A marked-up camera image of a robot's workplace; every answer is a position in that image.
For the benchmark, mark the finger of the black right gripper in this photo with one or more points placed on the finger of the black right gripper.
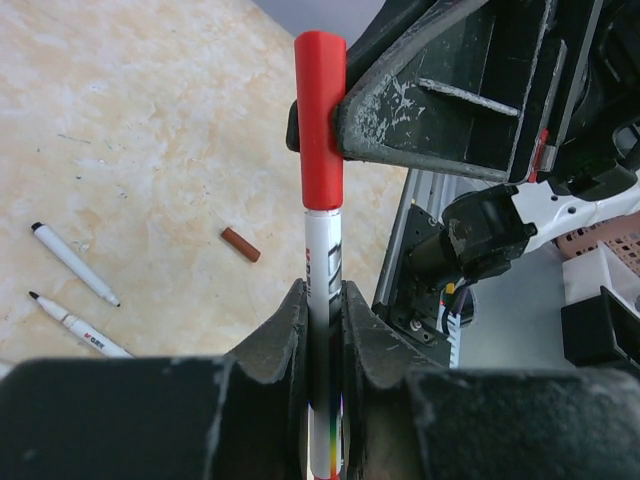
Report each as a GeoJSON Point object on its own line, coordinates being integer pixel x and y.
{"type": "Point", "coordinates": [292, 137]}
{"type": "Point", "coordinates": [448, 87]}

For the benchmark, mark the brown marker cap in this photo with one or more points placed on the brown marker cap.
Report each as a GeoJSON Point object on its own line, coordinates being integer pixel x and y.
{"type": "Point", "coordinates": [240, 244]}

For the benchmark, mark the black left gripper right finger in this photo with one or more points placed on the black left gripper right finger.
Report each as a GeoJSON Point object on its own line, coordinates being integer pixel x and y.
{"type": "Point", "coordinates": [409, 419]}

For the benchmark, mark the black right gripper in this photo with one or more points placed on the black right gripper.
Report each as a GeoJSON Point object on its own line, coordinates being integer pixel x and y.
{"type": "Point", "coordinates": [584, 101]}

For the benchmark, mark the red marker cap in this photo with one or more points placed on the red marker cap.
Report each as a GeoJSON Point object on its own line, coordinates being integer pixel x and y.
{"type": "Point", "coordinates": [320, 65]}

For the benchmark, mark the black box beside table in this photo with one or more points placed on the black box beside table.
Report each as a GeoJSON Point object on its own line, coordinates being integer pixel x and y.
{"type": "Point", "coordinates": [601, 331]}

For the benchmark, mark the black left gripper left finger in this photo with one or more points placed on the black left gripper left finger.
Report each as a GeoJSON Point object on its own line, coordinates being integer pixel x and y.
{"type": "Point", "coordinates": [242, 415]}

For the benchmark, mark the white block beside table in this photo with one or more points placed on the white block beside table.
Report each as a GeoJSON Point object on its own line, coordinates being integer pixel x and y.
{"type": "Point", "coordinates": [584, 275]}

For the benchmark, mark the small white black-end pen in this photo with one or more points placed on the small white black-end pen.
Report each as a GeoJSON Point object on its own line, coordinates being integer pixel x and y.
{"type": "Point", "coordinates": [50, 239]}

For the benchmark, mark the white brown-end marker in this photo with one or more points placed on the white brown-end marker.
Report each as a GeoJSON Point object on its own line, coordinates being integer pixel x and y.
{"type": "Point", "coordinates": [80, 328]}

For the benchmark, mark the pink perforated plastic basket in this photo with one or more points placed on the pink perforated plastic basket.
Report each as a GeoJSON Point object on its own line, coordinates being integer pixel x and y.
{"type": "Point", "coordinates": [620, 235]}

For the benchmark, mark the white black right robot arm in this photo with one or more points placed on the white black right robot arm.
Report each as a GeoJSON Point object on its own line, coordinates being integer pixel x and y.
{"type": "Point", "coordinates": [488, 229]}

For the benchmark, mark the white red-end marker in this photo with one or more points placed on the white red-end marker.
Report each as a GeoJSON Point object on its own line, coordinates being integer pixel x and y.
{"type": "Point", "coordinates": [323, 256]}

